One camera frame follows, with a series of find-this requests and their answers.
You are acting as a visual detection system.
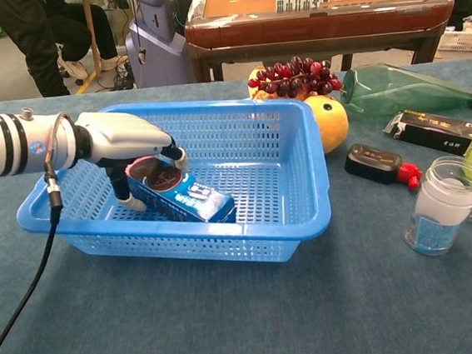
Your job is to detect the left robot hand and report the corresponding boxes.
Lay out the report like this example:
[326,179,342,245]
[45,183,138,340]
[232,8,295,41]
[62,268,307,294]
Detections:
[71,102,194,217]

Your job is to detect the blue cookie box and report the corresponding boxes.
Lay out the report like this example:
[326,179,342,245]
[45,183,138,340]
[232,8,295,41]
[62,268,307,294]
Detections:
[124,147,238,233]

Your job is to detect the blue plastic perforated basket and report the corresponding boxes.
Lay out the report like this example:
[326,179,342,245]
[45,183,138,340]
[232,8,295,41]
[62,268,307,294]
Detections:
[6,84,337,288]

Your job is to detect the purple robot base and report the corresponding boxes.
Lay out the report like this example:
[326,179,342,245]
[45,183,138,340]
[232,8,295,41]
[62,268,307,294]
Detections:
[121,0,193,90]

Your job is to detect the standing person black trousers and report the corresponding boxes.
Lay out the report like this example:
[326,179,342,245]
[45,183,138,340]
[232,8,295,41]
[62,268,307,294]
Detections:
[0,0,71,102]

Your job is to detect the red grape bunch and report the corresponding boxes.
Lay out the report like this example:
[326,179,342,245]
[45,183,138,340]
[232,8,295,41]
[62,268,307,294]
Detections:
[245,52,344,103]

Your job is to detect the orange plush fruit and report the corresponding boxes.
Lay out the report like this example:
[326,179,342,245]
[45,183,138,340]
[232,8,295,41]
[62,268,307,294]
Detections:
[303,92,352,157]

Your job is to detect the teal table cloth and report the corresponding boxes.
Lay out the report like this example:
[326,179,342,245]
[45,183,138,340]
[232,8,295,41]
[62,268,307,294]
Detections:
[0,56,472,354]

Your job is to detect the brown mahjong table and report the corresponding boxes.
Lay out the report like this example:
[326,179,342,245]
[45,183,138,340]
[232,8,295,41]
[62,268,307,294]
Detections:
[181,0,460,86]

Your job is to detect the black ink bottle red cap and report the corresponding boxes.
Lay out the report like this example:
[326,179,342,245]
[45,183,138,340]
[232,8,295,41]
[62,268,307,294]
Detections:
[342,137,425,197]

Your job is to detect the green transparent bottle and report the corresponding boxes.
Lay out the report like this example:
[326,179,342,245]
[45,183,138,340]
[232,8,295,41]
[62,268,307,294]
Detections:
[337,54,472,124]

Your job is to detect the black carton gold print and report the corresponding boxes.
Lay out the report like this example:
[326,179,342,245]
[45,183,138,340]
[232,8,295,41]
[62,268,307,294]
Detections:
[381,103,472,164]

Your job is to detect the clear plastic jar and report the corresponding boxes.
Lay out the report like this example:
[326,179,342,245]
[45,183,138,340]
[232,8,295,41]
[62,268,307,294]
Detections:
[396,153,472,259]

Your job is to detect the white plastic crate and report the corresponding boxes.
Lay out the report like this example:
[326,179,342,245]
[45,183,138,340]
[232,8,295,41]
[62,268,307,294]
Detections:
[434,22,472,57]

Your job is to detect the black floor cables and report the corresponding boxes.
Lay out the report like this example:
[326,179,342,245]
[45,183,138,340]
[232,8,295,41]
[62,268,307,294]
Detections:
[109,55,137,92]

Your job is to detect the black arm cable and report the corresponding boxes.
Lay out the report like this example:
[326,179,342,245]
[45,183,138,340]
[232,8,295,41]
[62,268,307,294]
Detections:
[0,111,98,354]

